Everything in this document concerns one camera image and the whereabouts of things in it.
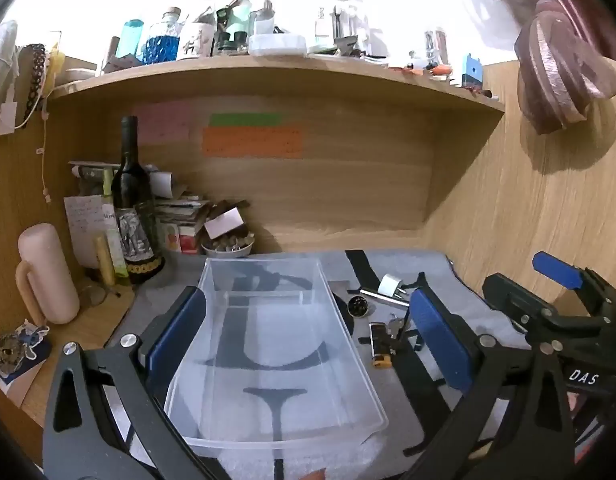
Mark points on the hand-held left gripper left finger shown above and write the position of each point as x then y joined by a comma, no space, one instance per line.
180,330

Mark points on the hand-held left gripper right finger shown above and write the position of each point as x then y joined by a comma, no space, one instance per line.
438,335

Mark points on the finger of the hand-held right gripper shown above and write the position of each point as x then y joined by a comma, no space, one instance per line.
518,305
558,268

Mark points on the black rectangular lighter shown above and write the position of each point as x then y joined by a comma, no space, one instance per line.
379,345

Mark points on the clear plastic storage box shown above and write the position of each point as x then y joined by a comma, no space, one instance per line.
278,340

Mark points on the white plug adapter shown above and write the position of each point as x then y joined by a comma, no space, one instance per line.
390,286

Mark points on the grey mat with black print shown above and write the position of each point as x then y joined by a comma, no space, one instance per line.
438,410

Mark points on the metal tube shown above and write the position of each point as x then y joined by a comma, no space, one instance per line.
373,295

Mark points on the red small box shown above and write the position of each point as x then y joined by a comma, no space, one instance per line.
189,244

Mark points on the eyeglasses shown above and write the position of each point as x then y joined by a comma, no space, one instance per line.
95,296

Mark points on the fruit print white box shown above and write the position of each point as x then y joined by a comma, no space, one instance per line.
170,237

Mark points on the bowl of small trinkets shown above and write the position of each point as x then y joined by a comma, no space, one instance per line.
228,246

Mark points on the yellow tube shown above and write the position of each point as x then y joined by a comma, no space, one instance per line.
104,260

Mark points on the white blank card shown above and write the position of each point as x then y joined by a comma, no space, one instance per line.
223,222

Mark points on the stack of books and papers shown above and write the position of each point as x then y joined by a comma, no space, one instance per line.
180,210

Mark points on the dark wine bottle elephant label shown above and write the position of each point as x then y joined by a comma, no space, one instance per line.
133,210

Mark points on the green white tube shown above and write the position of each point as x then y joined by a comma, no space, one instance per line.
108,220

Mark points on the handwritten paper note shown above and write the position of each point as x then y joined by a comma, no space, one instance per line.
83,225

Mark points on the card with stickers and brooch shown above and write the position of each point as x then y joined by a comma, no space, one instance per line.
23,375

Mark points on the rolled printed paper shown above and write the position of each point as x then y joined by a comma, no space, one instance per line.
90,171

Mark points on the orange sticky note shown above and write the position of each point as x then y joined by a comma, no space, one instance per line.
253,142

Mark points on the pink sticky note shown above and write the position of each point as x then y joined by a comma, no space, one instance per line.
163,122

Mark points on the pink curtain with tie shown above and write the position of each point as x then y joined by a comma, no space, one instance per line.
553,60

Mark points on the blue small box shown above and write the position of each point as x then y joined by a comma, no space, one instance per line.
471,72

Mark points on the green sticky note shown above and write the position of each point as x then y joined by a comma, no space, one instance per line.
245,120

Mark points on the glass jar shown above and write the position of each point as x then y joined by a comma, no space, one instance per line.
435,45

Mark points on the white paper tag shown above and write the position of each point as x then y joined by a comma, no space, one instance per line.
7,119

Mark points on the wooden shelf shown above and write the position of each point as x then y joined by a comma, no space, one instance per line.
288,75

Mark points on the blue patterned glass bottle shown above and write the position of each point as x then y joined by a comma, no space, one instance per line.
160,42

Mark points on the beaded band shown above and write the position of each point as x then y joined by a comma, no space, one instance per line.
33,80

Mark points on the white label glass bottle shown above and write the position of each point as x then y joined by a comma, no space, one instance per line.
198,35

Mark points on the teal bottle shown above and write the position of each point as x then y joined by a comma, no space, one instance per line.
129,37

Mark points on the white flat box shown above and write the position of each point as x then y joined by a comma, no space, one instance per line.
278,45

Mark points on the green and white bottle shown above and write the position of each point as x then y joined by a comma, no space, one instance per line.
235,25

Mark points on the clear glass bottles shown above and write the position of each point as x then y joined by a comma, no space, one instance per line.
345,25

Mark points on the white cloth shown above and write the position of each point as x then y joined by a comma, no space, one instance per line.
3,55

